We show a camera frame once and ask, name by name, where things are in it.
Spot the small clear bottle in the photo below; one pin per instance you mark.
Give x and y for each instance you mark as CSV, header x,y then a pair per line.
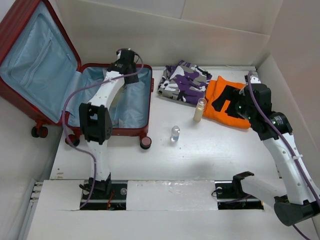
x,y
175,134

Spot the purple camouflage garment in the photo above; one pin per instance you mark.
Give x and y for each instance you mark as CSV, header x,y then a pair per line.
x,y
185,82

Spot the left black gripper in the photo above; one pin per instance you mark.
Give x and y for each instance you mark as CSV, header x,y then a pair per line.
x,y
134,79

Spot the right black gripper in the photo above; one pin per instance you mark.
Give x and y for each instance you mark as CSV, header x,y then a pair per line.
x,y
229,93

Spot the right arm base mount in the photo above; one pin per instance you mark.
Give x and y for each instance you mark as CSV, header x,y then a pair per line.
x,y
228,199

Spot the pale yellow clear-cap bottle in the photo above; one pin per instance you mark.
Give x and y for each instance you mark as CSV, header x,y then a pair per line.
x,y
199,110

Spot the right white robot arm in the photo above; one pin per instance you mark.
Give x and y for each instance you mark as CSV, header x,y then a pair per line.
x,y
299,200

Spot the red hard-shell suitcase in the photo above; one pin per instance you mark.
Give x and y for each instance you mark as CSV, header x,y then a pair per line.
x,y
42,75

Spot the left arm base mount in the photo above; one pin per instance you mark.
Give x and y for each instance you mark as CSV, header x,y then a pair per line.
x,y
116,200

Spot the orange garment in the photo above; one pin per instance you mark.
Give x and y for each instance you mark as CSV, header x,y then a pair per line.
x,y
214,91

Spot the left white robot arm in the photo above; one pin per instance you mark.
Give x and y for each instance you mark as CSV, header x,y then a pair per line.
x,y
95,121

